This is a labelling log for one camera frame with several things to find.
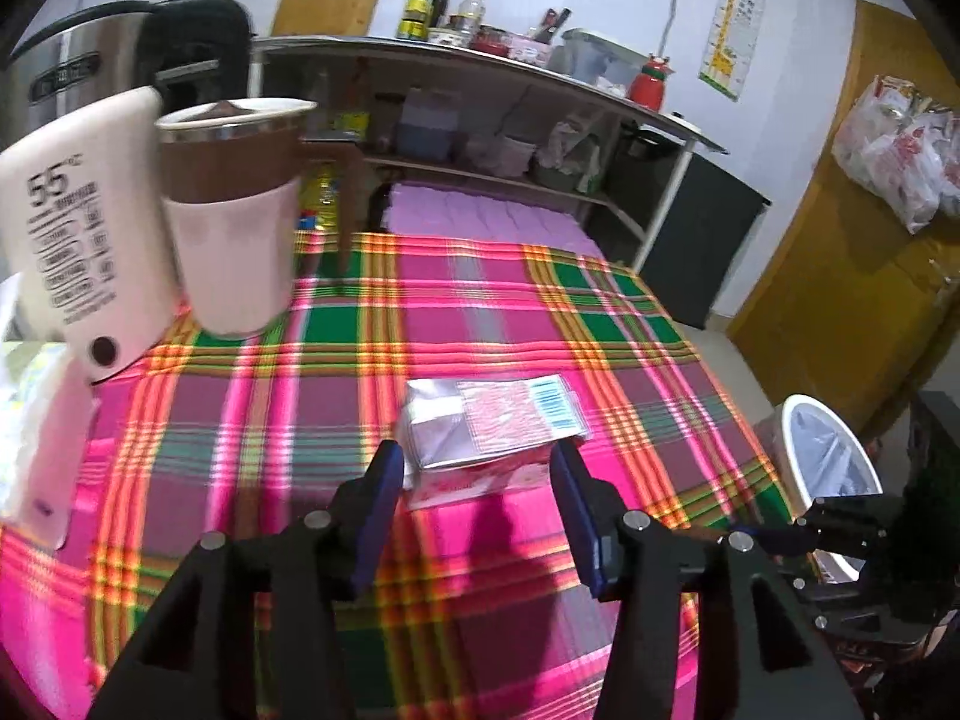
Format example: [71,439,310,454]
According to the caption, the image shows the pink milk carton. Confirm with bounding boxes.
[395,374,589,511]

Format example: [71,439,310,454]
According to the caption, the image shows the white trash bin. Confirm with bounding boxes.
[754,394,890,583]

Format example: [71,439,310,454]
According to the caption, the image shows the metal kitchen shelf unit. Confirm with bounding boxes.
[249,34,726,271]

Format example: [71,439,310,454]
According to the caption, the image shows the white bin liner bag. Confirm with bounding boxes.
[789,405,878,499]

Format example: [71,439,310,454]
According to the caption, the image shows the pink plaid tablecloth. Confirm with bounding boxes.
[2,232,791,718]

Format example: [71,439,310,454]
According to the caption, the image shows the wooden door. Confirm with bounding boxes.
[724,0,960,441]

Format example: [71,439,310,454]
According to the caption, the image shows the black cabinet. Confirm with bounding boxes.
[601,122,770,330]

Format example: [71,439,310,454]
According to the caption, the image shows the white tissue box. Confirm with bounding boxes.
[0,337,98,550]

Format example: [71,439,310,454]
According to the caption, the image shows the pink brown jug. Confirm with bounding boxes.
[155,98,319,338]

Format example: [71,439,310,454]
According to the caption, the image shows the white water warmer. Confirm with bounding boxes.
[2,86,181,382]

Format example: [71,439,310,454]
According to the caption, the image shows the plastic bags on door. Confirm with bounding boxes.
[832,75,958,234]

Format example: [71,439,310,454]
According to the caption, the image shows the red thermos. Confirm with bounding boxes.
[628,55,670,112]

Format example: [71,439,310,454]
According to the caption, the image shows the clear plastic container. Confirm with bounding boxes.
[562,28,649,96]

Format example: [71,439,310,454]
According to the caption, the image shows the green sauce bottle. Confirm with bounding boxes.
[395,0,431,41]

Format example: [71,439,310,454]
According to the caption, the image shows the dark sauce bottle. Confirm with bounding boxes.
[428,0,449,29]

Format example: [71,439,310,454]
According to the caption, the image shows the clear oil bottle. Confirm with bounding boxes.
[455,0,485,44]

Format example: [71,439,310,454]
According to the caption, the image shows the giraffe height chart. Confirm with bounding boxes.
[698,0,766,101]

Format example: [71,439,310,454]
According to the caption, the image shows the steel electric kettle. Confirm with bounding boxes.
[2,0,252,146]

